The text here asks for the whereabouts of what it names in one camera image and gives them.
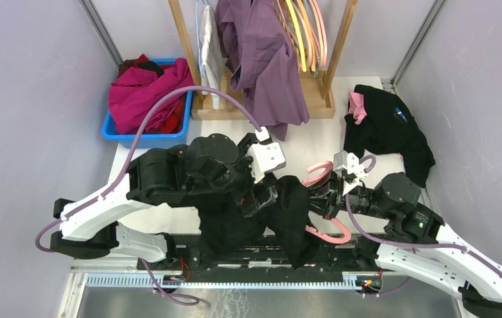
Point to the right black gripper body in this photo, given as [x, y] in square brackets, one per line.
[332, 199]

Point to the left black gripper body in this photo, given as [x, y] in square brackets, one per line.
[250, 203]

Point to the white skirt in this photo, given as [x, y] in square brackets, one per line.
[211, 62]

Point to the purple garment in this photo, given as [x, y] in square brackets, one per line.
[263, 63]

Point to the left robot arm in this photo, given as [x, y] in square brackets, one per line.
[212, 174]

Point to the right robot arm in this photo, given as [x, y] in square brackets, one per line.
[417, 242]

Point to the wooden hanger rack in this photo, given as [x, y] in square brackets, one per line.
[316, 87]

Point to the yellow hanger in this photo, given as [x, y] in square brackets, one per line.
[298, 34]

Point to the orange hanger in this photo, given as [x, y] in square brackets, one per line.
[311, 52]

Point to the black garment pile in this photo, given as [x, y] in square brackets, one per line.
[389, 128]

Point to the pink garment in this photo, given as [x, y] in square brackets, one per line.
[357, 107]

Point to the blue plastic bin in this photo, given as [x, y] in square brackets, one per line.
[139, 84]

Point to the magenta garment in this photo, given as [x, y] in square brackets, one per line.
[145, 96]

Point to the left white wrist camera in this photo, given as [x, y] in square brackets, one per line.
[267, 156]

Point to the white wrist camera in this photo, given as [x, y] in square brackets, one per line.
[351, 170]
[267, 156]

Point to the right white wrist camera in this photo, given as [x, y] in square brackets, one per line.
[351, 170]

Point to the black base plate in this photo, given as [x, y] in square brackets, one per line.
[261, 263]

